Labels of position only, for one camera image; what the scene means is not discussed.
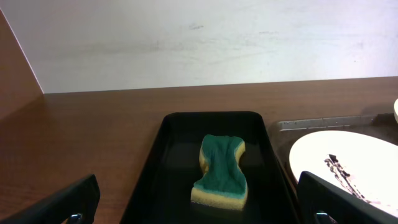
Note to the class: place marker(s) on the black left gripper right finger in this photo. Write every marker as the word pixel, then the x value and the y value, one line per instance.
pixel 323 202

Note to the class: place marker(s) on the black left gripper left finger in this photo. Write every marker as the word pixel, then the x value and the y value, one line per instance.
pixel 76 203

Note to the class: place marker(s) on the white plate with dark streak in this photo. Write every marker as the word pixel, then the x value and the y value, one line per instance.
pixel 361 165

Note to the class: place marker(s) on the green and yellow sponge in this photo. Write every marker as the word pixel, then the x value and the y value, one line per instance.
pixel 223 184

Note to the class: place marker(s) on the white plate with wet spots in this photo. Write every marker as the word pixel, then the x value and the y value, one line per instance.
pixel 396 110

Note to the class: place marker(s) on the large dark serving tray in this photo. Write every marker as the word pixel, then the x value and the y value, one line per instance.
pixel 284 134

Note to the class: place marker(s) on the small black tray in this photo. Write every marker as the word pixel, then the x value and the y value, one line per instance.
pixel 162 193

